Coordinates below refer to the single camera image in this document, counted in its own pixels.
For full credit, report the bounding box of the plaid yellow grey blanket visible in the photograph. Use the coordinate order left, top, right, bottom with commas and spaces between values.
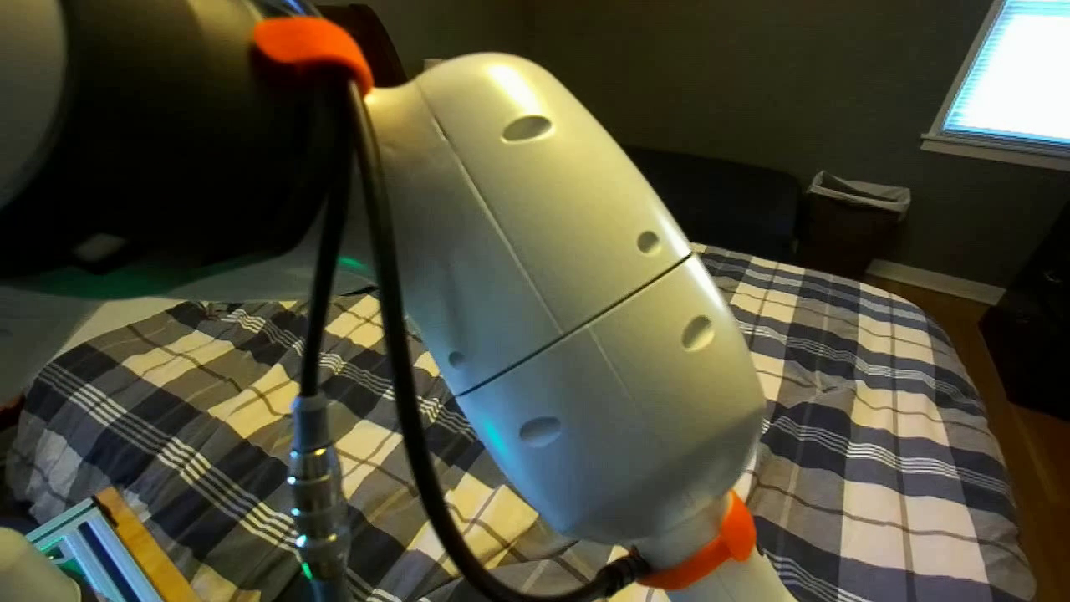
2, 252, 1038, 602

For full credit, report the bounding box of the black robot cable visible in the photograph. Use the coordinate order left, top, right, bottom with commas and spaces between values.
290, 75, 655, 602

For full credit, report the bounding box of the dark low bench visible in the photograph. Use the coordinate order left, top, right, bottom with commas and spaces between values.
630, 148, 803, 261

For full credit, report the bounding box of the bright window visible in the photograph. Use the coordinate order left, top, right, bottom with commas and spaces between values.
923, 0, 1070, 170

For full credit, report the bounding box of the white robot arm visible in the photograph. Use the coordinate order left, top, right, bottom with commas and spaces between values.
0, 0, 791, 602

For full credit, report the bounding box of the black tall dresser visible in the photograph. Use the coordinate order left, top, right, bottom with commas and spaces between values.
982, 208, 1070, 419

